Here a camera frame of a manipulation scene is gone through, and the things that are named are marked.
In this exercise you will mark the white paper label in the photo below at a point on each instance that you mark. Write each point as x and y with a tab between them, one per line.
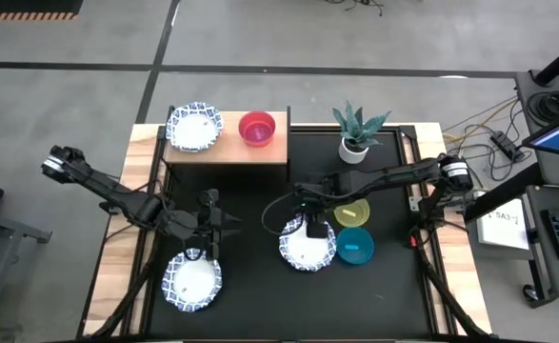
503	228

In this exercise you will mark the snake plant in white pot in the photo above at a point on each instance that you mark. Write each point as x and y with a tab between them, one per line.
353	152

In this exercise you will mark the wooden shelf with black legs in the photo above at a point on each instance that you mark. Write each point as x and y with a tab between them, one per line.
231	150

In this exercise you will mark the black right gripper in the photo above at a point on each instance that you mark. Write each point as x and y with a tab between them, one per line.
319	190

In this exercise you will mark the grey metal desk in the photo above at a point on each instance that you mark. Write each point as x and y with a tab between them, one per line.
3	228

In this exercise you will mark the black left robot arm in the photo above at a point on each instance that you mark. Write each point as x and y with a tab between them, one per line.
112	193

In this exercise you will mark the blue patterned paper bowl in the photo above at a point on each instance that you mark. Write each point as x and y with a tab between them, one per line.
191	286
193	128
303	255

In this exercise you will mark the red button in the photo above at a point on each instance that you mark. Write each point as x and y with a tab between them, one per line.
413	241

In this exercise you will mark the yellow plastic bowl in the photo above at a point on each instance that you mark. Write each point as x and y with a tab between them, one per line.
355	216

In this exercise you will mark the teal plastic bowl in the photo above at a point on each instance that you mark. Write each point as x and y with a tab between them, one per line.
355	252

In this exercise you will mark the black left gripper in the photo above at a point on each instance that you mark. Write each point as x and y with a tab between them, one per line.
188	224

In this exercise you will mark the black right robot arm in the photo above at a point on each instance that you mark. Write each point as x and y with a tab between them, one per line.
403	174

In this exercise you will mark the red plastic bowl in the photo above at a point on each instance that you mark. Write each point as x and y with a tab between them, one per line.
243	128

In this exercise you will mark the black mat with hazard stripes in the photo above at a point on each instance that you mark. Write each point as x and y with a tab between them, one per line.
22	6

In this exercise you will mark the grey equipment cart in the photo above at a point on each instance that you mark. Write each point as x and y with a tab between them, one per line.
553	281

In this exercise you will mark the black power strip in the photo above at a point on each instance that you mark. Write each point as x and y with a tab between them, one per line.
505	145

